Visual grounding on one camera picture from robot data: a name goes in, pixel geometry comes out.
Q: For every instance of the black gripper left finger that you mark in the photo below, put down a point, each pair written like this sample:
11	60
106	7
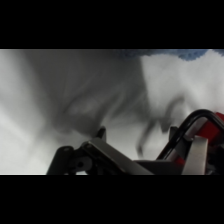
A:
106	156

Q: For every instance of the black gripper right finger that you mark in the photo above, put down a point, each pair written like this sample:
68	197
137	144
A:
199	155

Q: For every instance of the light blue cloth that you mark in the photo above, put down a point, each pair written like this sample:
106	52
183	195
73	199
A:
186	54

